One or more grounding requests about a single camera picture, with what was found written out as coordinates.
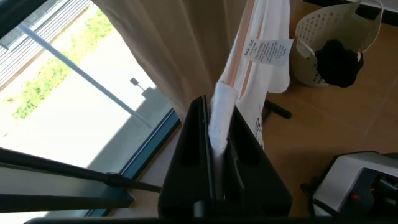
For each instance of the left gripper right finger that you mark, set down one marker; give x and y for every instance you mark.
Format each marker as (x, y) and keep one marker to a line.
(258, 186)

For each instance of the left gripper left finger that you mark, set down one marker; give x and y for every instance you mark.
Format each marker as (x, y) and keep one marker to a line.
(189, 180)

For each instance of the white garment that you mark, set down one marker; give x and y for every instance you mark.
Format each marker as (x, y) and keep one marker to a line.
(220, 118)

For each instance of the pink clothes hanger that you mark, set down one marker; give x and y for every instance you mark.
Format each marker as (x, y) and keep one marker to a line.
(238, 46)

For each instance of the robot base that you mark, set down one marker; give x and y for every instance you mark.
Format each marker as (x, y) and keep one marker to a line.
(351, 174)

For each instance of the black clothes rack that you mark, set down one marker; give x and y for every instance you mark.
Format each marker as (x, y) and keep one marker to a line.
(62, 169)

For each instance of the white laundry basket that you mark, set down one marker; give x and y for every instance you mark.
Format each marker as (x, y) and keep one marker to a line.
(329, 21)

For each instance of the beige curtain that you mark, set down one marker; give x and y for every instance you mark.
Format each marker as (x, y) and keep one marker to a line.
(171, 46)

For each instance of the black garment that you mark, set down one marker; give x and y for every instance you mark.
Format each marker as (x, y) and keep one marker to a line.
(337, 65)

